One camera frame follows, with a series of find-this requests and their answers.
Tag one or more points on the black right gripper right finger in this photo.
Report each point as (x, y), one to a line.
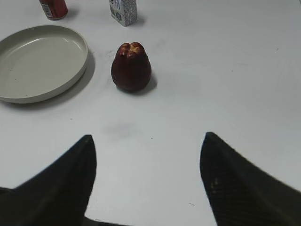
(241, 194)

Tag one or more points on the white blue milk carton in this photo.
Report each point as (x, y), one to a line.
(124, 11)

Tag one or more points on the beige round plate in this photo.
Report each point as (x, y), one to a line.
(41, 62)

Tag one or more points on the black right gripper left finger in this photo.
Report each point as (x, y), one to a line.
(57, 196)

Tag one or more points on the dark red apple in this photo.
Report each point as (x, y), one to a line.
(131, 68)

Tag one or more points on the red soda can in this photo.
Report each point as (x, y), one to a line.
(54, 9)

